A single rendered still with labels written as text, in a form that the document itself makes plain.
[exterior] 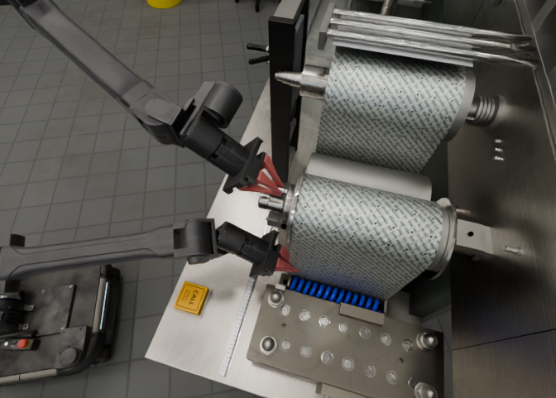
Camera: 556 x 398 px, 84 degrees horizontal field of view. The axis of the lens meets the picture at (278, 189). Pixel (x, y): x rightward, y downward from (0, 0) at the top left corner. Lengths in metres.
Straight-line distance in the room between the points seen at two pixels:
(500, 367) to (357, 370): 0.28
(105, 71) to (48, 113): 2.51
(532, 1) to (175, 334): 1.06
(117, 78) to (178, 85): 2.31
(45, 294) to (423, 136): 1.73
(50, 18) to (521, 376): 0.91
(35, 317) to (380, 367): 1.54
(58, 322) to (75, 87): 2.06
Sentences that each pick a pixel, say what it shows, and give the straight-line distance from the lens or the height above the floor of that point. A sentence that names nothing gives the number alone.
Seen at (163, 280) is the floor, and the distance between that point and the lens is 1.95.
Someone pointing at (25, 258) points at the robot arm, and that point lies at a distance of 0.74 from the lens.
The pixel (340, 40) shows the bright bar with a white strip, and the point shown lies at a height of 1.44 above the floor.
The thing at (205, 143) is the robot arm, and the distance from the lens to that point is 0.52.
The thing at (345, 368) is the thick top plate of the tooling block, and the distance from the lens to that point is 0.75.
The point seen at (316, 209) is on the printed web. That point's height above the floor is 1.31.
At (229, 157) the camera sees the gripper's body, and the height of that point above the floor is 1.36.
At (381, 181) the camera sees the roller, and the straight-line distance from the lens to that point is 0.67.
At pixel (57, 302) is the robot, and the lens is 1.85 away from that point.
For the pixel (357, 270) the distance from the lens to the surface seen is 0.65.
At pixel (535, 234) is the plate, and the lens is 0.54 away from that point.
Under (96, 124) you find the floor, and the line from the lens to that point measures 2.84.
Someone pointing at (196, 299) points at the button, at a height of 0.92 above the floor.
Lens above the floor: 1.76
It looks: 58 degrees down
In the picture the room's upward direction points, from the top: straight up
